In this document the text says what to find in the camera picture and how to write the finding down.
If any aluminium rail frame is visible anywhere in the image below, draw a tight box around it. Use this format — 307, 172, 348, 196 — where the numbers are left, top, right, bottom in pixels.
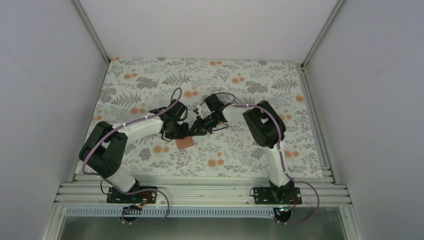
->
54, 175, 352, 207

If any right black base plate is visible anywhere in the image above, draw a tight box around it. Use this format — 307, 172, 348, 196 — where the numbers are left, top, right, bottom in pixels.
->
251, 186, 303, 205

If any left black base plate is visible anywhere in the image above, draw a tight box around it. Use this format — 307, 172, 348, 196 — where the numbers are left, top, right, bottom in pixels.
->
106, 186, 157, 205

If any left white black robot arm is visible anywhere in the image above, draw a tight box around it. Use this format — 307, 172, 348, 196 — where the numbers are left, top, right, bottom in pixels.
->
78, 99, 189, 203

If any floral patterned table mat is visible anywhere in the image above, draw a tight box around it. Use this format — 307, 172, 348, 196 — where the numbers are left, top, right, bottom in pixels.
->
90, 57, 323, 178

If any grey slotted cable duct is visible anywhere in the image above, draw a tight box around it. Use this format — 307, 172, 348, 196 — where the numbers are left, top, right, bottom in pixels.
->
64, 206, 274, 219

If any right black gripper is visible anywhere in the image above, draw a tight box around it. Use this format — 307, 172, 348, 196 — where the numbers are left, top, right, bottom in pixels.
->
188, 113, 221, 137

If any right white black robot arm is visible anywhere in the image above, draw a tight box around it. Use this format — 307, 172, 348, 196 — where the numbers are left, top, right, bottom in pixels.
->
188, 93, 294, 204

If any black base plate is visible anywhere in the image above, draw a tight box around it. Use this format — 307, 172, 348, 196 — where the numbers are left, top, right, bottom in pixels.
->
251, 186, 303, 205
106, 186, 157, 205

